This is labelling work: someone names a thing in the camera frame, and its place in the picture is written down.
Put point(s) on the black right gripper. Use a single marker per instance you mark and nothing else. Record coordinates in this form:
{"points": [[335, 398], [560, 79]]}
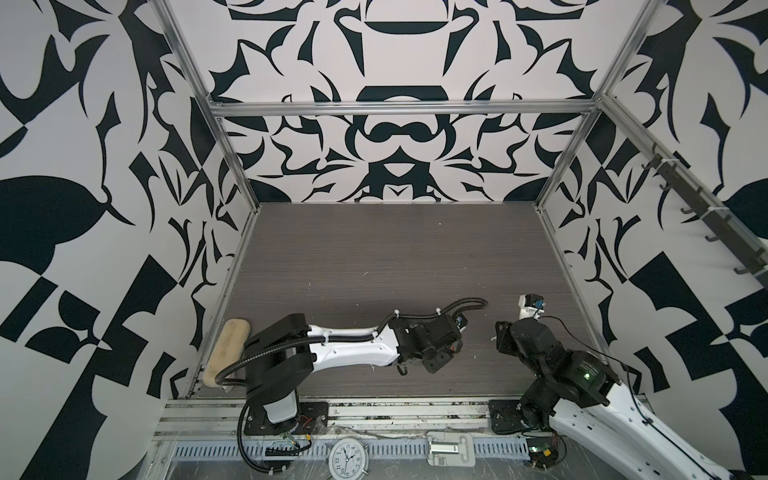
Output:
{"points": [[503, 336]]}

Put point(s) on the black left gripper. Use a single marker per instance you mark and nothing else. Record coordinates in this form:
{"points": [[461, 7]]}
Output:
{"points": [[444, 361]]}

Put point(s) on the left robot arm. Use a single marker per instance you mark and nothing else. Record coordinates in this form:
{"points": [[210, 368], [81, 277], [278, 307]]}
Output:
{"points": [[271, 365]]}

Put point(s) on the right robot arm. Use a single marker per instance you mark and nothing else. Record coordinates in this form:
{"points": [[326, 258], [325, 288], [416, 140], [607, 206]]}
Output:
{"points": [[576, 395]]}

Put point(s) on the silver metal latch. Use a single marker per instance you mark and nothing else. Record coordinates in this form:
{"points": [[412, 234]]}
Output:
{"points": [[450, 449]]}

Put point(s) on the white alarm clock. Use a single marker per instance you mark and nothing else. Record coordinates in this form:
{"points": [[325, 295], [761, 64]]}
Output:
{"points": [[348, 460]]}

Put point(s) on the wooden brush block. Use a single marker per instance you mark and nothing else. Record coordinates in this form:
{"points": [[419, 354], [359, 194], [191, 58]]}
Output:
{"points": [[227, 350]]}

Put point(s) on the black wall hook rail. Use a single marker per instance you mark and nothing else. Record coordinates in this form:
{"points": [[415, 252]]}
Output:
{"points": [[703, 205]]}

